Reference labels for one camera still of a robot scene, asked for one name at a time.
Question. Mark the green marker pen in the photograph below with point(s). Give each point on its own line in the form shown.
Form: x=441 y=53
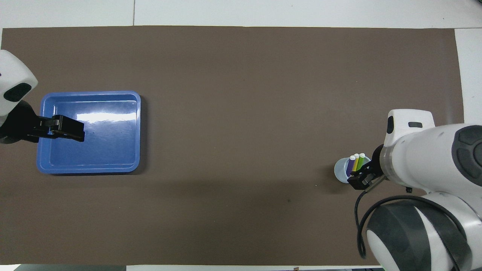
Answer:
x=360 y=161

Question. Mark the brown table mat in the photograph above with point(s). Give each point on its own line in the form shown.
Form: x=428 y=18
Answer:
x=241 y=113

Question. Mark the purple marker pen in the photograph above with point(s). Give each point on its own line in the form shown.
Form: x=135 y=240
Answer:
x=351 y=165

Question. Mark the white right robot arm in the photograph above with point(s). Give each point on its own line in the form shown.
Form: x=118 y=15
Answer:
x=429 y=158

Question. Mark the translucent plastic cup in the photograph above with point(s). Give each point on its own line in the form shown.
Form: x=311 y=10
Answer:
x=340 y=171

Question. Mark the yellow marker pen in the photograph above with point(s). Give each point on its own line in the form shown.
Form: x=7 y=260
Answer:
x=356 y=161

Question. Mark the blue plastic tray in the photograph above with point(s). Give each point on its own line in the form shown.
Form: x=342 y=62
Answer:
x=109 y=150

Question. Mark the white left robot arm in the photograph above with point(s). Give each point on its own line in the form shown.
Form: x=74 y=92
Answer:
x=11 y=82

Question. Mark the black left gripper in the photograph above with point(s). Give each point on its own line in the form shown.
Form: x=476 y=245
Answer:
x=20 y=126

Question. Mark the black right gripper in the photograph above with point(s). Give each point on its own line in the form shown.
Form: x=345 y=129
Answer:
x=377 y=162

